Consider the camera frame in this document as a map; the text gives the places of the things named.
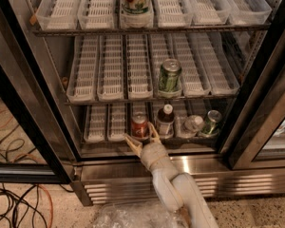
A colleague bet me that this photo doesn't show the black cables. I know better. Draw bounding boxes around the black cables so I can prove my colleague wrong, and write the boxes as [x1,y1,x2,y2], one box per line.
[0,183,74,228]

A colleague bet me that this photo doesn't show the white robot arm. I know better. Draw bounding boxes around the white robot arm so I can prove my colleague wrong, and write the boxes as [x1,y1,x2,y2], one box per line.
[124,122,219,228]

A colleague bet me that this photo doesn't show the top wire shelf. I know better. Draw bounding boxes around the top wire shelf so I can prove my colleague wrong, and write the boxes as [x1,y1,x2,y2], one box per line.
[32,24,270,37]

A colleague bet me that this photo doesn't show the orange cable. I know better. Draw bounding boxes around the orange cable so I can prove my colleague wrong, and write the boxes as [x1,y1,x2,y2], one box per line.
[34,183,55,228]

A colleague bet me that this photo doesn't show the white green 7up can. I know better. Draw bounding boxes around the white green 7up can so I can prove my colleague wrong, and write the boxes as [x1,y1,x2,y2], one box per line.
[120,0,153,29]

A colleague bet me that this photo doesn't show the glass fridge door left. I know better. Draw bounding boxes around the glass fridge door left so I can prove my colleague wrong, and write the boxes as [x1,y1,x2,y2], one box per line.
[0,0,80,183]

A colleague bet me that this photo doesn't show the bottom wire shelf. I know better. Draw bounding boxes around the bottom wire shelf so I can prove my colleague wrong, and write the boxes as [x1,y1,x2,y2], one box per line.
[82,137,217,145]

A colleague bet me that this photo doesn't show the green can shelf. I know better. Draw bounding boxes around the green can shelf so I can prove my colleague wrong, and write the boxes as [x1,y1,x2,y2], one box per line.
[158,59,181,98]
[199,110,222,138]

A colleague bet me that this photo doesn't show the brown bottle white cap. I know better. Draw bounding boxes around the brown bottle white cap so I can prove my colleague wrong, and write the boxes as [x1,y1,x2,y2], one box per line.
[156,104,175,139]

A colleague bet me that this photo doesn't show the stainless steel fridge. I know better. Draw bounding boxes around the stainless steel fridge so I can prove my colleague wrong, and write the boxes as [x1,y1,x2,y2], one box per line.
[0,0,285,205]

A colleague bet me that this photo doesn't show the wire shelf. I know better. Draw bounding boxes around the wire shelf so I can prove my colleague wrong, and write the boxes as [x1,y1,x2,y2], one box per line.
[32,24,270,37]
[65,94,237,106]
[82,137,217,145]

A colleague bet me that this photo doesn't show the red coke can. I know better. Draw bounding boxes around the red coke can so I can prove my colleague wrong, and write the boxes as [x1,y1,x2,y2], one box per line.
[131,113,148,139]

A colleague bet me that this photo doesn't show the green can middle shelf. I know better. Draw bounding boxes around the green can middle shelf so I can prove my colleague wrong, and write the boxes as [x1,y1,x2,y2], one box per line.
[158,59,181,98]

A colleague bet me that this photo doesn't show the green can bottom shelf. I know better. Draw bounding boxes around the green can bottom shelf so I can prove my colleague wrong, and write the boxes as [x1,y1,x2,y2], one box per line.
[199,110,222,138]

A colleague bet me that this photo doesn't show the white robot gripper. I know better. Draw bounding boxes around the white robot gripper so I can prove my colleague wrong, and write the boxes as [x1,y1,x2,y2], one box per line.
[124,122,172,171]

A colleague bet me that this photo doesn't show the middle wire shelf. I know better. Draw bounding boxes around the middle wire shelf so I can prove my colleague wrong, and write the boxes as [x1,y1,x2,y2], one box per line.
[65,94,237,106]

